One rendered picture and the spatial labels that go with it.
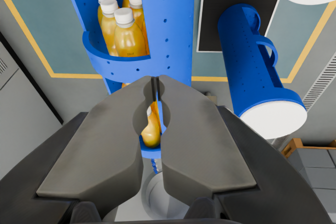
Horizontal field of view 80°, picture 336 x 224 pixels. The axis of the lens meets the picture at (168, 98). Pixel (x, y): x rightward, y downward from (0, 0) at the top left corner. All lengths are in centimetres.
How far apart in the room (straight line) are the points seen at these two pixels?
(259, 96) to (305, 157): 242
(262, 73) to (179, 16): 64
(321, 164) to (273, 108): 245
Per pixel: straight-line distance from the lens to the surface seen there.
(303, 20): 200
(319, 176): 322
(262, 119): 96
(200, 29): 164
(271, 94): 91
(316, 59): 231
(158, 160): 156
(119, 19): 46
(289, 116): 98
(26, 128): 262
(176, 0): 42
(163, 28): 42
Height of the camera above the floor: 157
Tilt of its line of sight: 42 degrees down
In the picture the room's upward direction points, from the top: 175 degrees counter-clockwise
